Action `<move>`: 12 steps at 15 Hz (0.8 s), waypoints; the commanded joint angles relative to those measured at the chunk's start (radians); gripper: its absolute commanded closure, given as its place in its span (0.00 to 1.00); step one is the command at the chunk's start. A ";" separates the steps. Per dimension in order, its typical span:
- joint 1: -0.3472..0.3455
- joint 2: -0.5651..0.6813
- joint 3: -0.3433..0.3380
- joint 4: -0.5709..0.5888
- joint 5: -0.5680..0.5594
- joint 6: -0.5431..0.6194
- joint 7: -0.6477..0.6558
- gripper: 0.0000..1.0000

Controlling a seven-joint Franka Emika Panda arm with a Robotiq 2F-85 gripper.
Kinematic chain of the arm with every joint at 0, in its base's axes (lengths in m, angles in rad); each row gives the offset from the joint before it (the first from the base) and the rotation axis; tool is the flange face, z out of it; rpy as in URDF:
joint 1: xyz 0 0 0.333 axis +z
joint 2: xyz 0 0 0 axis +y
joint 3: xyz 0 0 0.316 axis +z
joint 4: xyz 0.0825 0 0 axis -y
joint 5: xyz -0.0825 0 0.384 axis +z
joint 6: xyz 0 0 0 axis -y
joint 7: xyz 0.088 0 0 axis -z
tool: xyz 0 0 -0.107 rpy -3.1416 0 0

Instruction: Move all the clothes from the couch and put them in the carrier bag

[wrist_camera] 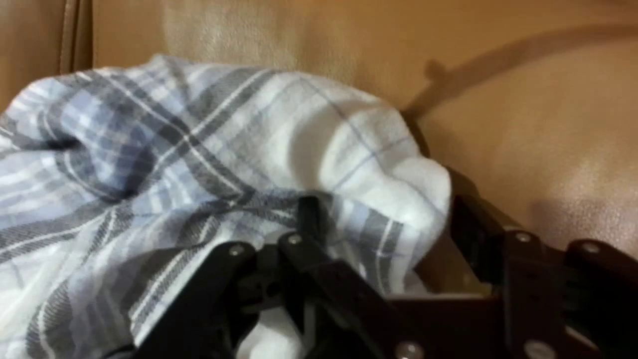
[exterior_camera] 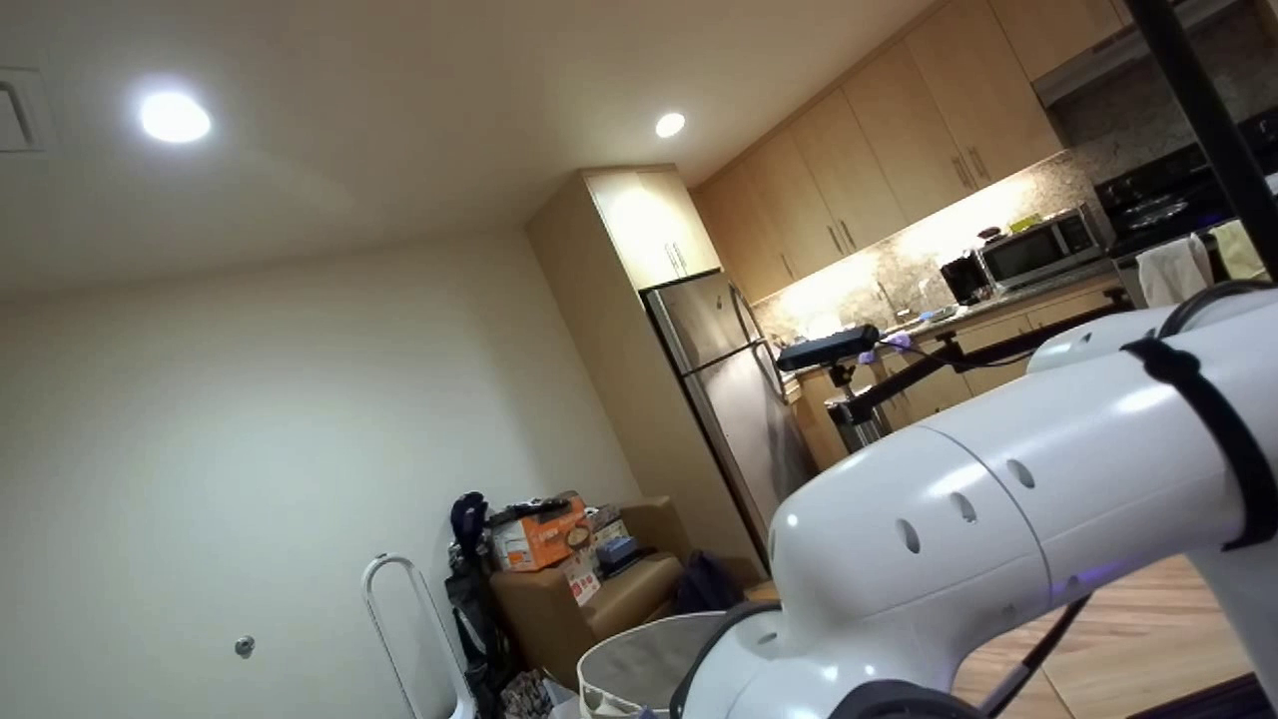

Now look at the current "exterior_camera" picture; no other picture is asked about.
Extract stainless steel trash can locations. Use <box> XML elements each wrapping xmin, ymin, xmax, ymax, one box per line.
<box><xmin>826</xmin><ymin>395</ymin><xmax>899</xmax><ymax>463</ymax></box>

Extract dark blue bag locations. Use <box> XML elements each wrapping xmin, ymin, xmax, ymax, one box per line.
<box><xmin>679</xmin><ymin>553</ymin><xmax>753</xmax><ymax>614</ymax></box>

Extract large round ceiling light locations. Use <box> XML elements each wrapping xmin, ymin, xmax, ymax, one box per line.
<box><xmin>130</xmin><ymin>76</ymin><xmax>223</xmax><ymax>154</ymax></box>

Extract orange product box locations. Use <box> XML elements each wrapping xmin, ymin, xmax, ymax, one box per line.
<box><xmin>493</xmin><ymin>495</ymin><xmax>598</xmax><ymax>578</ymax></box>

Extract black kitchen stove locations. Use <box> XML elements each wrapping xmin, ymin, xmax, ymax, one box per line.
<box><xmin>1092</xmin><ymin>111</ymin><xmax>1278</xmax><ymax>260</ymax></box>

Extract white bladeless loop fan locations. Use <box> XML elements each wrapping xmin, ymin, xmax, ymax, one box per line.
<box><xmin>360</xmin><ymin>553</ymin><xmax>478</xmax><ymax>719</ymax></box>

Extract tall light wood cabinet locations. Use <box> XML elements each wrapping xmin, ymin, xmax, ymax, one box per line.
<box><xmin>528</xmin><ymin>162</ymin><xmax>769</xmax><ymax>571</ymax></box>

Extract stainless steel refrigerator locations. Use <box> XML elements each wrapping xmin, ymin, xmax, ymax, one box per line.
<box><xmin>641</xmin><ymin>268</ymin><xmax>822</xmax><ymax>571</ymax></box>

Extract black coffee maker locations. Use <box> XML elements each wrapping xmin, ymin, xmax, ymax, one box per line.
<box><xmin>939</xmin><ymin>253</ymin><xmax>995</xmax><ymax>306</ymax></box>

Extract thin black rod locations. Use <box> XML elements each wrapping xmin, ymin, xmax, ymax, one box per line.
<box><xmin>974</xmin><ymin>590</ymin><xmax>1100</xmax><ymax>719</ymax></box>

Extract large brown cardboard box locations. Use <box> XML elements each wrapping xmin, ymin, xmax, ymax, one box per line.
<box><xmin>488</xmin><ymin>553</ymin><xmax>690</xmax><ymax>687</ymax></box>

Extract dark purple flat object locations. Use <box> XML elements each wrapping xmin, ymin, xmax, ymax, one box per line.
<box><xmin>1141</xmin><ymin>672</ymin><xmax>1278</xmax><ymax>719</ymax></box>

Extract blue white small box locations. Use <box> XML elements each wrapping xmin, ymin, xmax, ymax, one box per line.
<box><xmin>591</xmin><ymin>515</ymin><xmax>646</xmax><ymax>574</ymax></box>

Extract silver microwave oven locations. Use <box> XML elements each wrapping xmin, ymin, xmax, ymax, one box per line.
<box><xmin>974</xmin><ymin>205</ymin><xmax>1119</xmax><ymax>294</ymax></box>

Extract black velcro strap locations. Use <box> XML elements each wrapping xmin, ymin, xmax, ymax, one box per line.
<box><xmin>1119</xmin><ymin>333</ymin><xmax>1278</xmax><ymax>557</ymax></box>

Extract pale yellow hanging towel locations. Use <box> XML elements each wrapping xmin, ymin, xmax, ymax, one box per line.
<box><xmin>1211</xmin><ymin>221</ymin><xmax>1269</xmax><ymax>288</ymax></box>

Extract thick black diagonal pole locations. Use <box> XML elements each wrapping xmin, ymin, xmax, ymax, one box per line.
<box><xmin>1121</xmin><ymin>0</ymin><xmax>1278</xmax><ymax>288</ymax></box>

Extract black exterior camera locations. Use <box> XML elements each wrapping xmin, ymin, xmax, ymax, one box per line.
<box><xmin>775</xmin><ymin>322</ymin><xmax>888</xmax><ymax>374</ymax></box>

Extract kitchen range hood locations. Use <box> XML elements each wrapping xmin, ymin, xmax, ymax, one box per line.
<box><xmin>1032</xmin><ymin>0</ymin><xmax>1278</xmax><ymax>111</ymax></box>

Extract black bag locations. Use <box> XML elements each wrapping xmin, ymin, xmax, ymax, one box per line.
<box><xmin>445</xmin><ymin>491</ymin><xmax>525</xmax><ymax>703</ymax></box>

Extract grey round bin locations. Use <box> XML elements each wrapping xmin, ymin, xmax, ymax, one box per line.
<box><xmin>570</xmin><ymin>607</ymin><xmax>738</xmax><ymax>719</ymax></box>

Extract light wood upper cabinets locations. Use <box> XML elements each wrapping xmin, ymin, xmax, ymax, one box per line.
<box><xmin>690</xmin><ymin>0</ymin><xmax>1139</xmax><ymax>304</ymax></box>

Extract white hanging towel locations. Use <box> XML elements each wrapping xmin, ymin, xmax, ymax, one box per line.
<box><xmin>1135</xmin><ymin>234</ymin><xmax>1218</xmax><ymax>313</ymax></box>

